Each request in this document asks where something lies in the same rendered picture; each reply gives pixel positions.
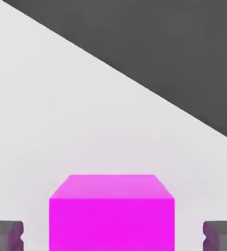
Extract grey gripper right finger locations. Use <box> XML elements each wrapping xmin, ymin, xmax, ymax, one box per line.
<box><xmin>202</xmin><ymin>220</ymin><xmax>227</xmax><ymax>251</ymax></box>

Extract small magenta cube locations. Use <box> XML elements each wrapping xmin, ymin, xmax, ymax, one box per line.
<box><xmin>49</xmin><ymin>174</ymin><xmax>176</xmax><ymax>251</ymax></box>

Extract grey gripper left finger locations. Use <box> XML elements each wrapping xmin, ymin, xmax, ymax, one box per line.
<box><xmin>0</xmin><ymin>220</ymin><xmax>25</xmax><ymax>251</ymax></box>

